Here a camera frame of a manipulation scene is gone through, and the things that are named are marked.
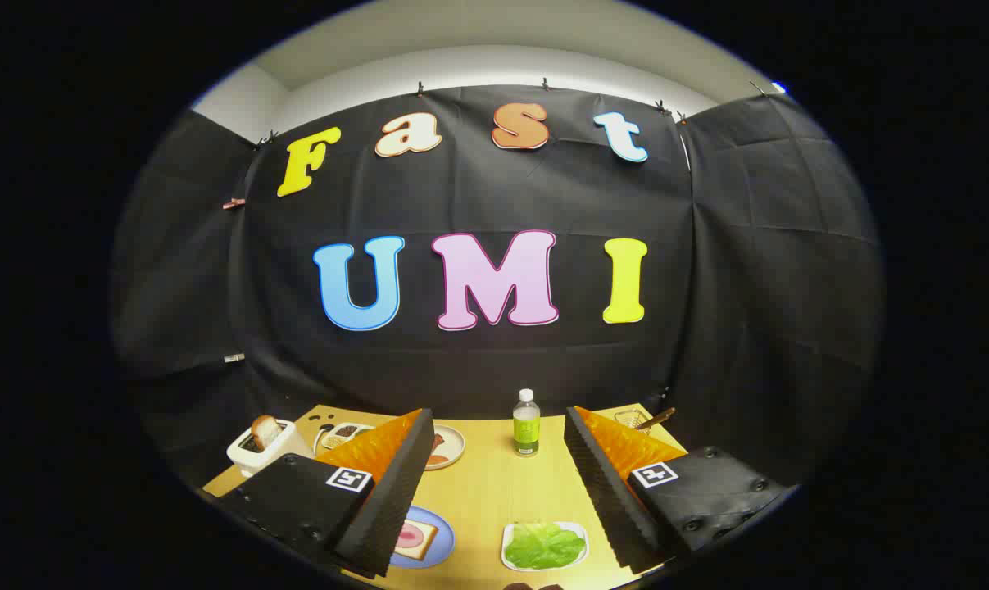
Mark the white square plate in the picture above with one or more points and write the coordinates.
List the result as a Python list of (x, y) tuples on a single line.
[(504, 559)]

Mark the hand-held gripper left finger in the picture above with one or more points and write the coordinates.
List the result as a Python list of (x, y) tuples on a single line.
[(392, 500)]

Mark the pink ham slice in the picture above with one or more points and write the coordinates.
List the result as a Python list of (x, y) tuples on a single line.
[(410, 537)]

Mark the copper clip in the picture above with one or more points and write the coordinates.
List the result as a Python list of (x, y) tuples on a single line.
[(233, 202)]

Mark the white bread slice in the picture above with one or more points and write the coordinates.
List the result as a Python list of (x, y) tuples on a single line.
[(427, 547)]

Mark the toasted bread slice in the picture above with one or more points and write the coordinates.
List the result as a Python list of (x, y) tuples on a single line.
[(265, 430)]

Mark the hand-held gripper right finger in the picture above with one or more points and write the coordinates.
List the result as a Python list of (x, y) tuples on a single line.
[(605, 492)]

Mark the tomato slice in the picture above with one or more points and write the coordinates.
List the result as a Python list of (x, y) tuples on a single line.
[(438, 460)]

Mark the red meat slice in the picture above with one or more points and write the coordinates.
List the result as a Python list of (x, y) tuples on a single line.
[(437, 444)]

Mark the white divided seasoning tray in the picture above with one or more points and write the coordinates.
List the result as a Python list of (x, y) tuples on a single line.
[(342, 433)]

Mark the white toaster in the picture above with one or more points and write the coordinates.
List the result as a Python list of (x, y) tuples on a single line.
[(252, 460)]

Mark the blue round plate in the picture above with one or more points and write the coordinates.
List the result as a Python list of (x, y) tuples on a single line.
[(443, 541)]

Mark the round white plate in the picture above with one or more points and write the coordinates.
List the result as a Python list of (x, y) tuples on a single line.
[(453, 442)]

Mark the black backdrop cloth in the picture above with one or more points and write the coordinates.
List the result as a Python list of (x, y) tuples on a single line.
[(478, 188)]

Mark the green label plastic bottle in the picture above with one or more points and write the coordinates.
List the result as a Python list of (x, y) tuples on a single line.
[(526, 434)]

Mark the green lettuce leaf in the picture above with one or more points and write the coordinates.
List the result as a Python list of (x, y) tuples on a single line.
[(543, 545)]

